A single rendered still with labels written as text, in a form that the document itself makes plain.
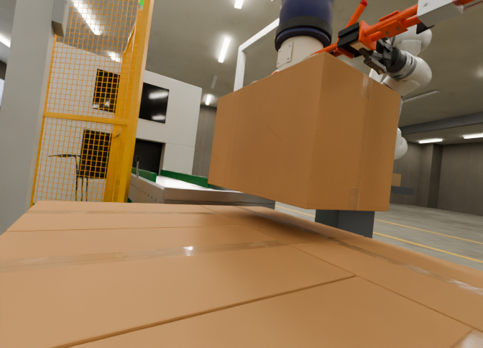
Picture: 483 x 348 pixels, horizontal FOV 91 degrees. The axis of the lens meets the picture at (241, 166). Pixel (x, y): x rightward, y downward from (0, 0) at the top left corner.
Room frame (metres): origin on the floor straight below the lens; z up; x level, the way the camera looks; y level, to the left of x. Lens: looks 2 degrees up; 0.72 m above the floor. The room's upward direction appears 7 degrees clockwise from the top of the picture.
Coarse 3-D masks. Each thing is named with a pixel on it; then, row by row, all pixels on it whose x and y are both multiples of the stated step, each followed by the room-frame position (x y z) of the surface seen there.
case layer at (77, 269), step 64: (0, 256) 0.38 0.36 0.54; (64, 256) 0.40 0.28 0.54; (128, 256) 0.43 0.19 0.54; (192, 256) 0.47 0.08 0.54; (256, 256) 0.52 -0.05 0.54; (320, 256) 0.57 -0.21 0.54; (384, 256) 0.63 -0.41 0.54; (0, 320) 0.24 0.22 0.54; (64, 320) 0.25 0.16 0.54; (128, 320) 0.26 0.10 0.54; (192, 320) 0.28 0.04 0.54; (256, 320) 0.29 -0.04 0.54; (320, 320) 0.31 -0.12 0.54; (384, 320) 0.32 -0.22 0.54; (448, 320) 0.34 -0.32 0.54
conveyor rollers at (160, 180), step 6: (156, 180) 2.29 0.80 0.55; (162, 180) 2.41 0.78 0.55; (168, 180) 2.53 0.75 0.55; (174, 180) 2.65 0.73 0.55; (168, 186) 1.89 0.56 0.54; (174, 186) 1.92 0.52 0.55; (180, 186) 2.04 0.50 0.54; (186, 186) 2.07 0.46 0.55; (192, 186) 2.11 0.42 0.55; (198, 186) 2.23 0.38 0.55
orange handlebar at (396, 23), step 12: (468, 0) 0.52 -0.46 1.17; (396, 12) 0.61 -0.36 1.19; (408, 12) 0.58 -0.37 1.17; (384, 24) 0.64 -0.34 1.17; (396, 24) 0.62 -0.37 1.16; (408, 24) 0.62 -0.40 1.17; (372, 36) 0.70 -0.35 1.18; (384, 36) 0.68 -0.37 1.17; (324, 48) 0.81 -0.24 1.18; (276, 72) 1.03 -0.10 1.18
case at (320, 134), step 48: (240, 96) 0.92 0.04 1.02; (288, 96) 0.68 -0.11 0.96; (336, 96) 0.62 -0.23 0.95; (384, 96) 0.74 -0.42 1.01; (240, 144) 0.88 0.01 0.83; (288, 144) 0.66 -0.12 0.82; (336, 144) 0.63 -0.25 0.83; (384, 144) 0.76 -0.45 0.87; (288, 192) 0.64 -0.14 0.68; (336, 192) 0.64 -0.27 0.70; (384, 192) 0.77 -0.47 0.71
